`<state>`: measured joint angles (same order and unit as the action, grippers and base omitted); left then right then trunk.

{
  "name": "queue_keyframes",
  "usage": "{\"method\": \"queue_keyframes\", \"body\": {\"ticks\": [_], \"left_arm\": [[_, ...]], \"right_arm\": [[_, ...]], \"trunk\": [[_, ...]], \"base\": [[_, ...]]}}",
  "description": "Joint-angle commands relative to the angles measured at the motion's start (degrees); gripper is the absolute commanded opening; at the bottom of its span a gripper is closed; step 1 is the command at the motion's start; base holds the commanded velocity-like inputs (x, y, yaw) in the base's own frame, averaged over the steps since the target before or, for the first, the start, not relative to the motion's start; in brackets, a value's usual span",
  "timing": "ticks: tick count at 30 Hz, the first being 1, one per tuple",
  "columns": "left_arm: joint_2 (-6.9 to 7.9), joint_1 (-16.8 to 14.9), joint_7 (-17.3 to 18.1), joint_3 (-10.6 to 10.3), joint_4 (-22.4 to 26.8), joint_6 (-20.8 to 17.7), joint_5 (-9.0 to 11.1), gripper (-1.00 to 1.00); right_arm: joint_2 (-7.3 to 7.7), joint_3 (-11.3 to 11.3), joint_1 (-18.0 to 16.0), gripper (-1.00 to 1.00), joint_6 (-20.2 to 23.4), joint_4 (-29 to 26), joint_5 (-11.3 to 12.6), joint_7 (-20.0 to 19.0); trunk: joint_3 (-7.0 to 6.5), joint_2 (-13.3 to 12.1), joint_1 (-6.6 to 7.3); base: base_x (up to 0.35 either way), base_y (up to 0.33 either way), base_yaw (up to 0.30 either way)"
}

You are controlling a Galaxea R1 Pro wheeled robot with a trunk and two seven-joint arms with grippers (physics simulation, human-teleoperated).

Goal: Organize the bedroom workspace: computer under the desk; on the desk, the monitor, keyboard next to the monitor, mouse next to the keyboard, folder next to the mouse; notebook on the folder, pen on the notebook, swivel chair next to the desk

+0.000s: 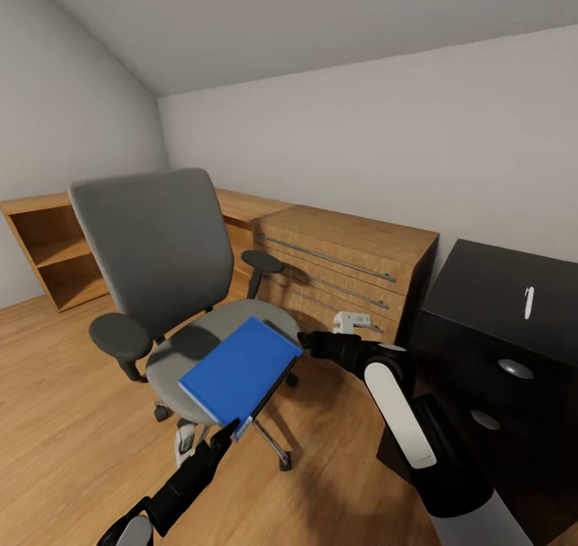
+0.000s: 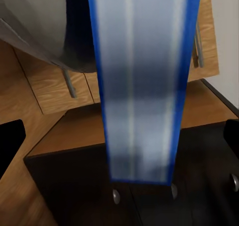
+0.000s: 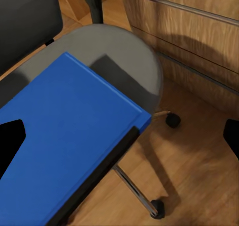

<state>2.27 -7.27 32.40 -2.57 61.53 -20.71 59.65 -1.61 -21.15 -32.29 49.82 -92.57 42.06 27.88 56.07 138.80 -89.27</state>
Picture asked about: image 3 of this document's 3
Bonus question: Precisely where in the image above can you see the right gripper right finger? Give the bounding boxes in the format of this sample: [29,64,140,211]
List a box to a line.
[223,119,239,159]

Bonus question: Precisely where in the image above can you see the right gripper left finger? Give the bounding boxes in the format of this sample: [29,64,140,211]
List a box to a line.
[0,119,26,179]

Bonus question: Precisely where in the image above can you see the swivel chair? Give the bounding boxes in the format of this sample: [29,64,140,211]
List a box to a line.
[0,0,181,226]

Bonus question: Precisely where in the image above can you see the folder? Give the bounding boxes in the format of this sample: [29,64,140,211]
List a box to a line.
[0,51,151,226]

